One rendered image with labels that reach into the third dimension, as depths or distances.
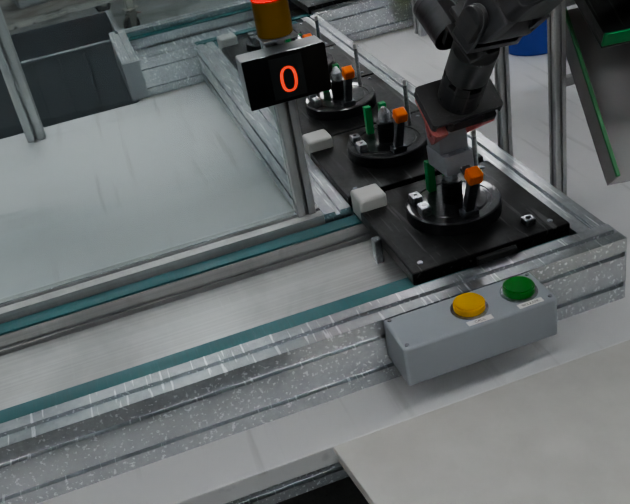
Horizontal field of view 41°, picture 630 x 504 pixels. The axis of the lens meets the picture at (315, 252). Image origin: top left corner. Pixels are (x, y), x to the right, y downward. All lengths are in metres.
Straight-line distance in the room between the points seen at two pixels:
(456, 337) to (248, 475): 0.30
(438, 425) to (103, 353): 0.48
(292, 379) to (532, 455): 0.31
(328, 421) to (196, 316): 0.27
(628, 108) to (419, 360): 0.52
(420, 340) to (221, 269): 0.38
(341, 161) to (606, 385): 0.61
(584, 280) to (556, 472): 0.31
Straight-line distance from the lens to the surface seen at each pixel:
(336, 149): 1.52
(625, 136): 1.32
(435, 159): 1.22
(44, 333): 1.31
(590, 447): 1.05
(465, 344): 1.07
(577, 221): 1.26
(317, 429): 1.10
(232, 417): 1.11
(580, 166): 1.62
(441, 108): 1.13
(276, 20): 1.18
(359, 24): 2.41
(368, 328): 1.08
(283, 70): 1.20
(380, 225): 1.26
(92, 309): 1.29
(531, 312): 1.09
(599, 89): 1.34
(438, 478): 1.02
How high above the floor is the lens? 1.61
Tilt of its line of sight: 31 degrees down
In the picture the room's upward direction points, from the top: 11 degrees counter-clockwise
